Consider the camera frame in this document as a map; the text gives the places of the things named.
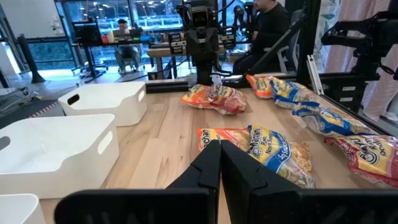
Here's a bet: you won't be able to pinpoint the black laptop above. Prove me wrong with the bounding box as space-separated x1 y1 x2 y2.
129 27 144 40

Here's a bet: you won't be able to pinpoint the silver aluminium bar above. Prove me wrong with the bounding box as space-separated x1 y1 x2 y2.
306 54 325 96

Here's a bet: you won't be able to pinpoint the black desk monitor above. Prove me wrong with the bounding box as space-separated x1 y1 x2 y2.
72 21 103 45

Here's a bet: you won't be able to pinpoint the orange Maruchan noodle pack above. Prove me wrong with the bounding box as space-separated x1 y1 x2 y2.
246 73 275 100
196 127 252 152
181 83 218 110

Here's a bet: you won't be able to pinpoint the grey office chair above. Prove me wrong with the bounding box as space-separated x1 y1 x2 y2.
263 8 307 75

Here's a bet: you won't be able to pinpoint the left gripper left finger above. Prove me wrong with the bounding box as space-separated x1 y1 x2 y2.
54 139 222 224

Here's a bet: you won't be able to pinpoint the leaf patterned curtain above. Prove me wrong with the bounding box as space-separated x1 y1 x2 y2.
313 0 340 74

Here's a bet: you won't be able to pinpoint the wooden table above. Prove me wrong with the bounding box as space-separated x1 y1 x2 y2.
146 45 228 80

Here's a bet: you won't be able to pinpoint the red Maruchan noodle pack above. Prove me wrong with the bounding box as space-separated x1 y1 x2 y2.
207 84 249 115
324 134 398 190

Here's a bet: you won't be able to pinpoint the black orange-striped floor mat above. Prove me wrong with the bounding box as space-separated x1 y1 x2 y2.
0 98 67 130

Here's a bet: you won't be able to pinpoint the white plastic bin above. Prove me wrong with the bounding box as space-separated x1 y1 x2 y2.
58 81 148 128
0 113 120 200
0 193 47 224

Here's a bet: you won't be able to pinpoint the black standing desk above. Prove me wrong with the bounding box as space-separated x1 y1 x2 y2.
71 39 153 83

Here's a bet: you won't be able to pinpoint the blue Maruchan noodle pack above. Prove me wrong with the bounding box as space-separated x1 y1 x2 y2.
269 77 320 110
246 124 316 190
292 104 379 138

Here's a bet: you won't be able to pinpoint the black labelled equipment box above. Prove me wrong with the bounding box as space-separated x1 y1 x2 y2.
320 73 381 113

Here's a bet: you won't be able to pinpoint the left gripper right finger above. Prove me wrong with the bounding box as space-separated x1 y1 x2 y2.
220 139 398 224

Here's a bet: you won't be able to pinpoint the pink curtain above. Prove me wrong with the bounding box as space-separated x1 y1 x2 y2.
323 0 398 122

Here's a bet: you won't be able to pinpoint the black floor post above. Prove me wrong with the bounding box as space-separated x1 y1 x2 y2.
17 33 47 84

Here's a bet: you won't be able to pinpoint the black box white labels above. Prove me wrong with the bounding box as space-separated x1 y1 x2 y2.
167 30 187 57
219 26 237 50

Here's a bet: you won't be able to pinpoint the person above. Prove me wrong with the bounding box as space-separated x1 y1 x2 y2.
232 0 292 75
113 18 142 75

